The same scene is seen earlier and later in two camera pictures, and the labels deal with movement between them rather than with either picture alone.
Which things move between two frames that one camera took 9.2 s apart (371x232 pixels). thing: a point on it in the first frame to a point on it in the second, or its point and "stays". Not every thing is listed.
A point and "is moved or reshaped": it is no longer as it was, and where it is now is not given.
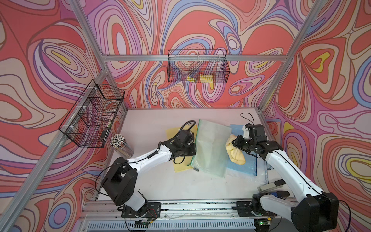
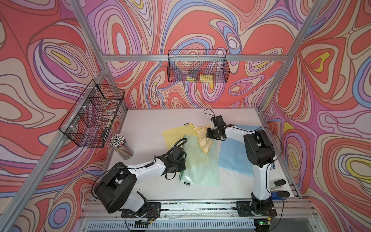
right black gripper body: [245, 144] to [212, 134]
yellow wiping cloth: [235, 153] to [205, 143]
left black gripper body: [188, 150] to [180, 166]
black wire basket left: [89, 123] stays
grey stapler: [272, 188] stays
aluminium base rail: [106, 216] stays
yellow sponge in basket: [204, 78] stays
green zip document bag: [212, 148] is moved or reshaped
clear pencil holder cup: [119, 142] stays
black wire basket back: [198, 66] stays
